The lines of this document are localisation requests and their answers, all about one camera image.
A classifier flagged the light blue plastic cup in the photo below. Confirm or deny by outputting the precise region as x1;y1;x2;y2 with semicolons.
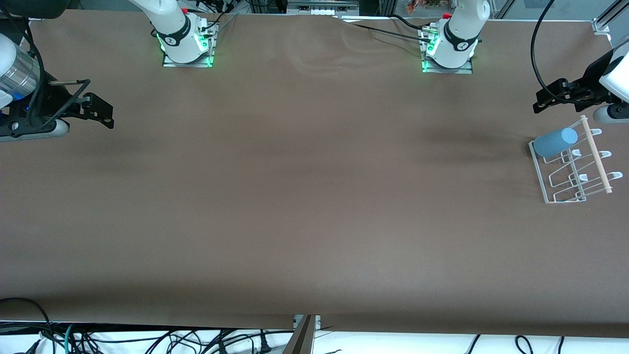
533;127;579;159

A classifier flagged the orange background clutter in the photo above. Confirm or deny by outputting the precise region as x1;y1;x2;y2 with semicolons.
405;0;444;14

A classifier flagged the white power strip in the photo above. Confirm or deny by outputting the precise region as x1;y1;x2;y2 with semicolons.
287;0;360;16

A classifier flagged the aluminium profile beam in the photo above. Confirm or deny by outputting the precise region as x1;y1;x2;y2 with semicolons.
282;315;318;354

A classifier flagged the white wire cup rack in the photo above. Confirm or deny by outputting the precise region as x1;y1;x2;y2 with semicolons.
529;115;625;204

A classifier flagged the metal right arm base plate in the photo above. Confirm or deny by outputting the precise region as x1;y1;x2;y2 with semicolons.
162;20;218;68

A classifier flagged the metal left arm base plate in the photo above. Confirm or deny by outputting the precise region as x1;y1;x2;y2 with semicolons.
421;25;474;75

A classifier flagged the short black table cable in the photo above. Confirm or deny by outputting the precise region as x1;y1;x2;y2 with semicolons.
390;14;429;31

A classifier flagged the long black table cable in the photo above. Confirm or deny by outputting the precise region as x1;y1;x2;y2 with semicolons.
334;16;434;44

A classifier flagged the thick black floor cable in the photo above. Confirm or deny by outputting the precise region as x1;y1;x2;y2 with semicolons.
0;297;54;345

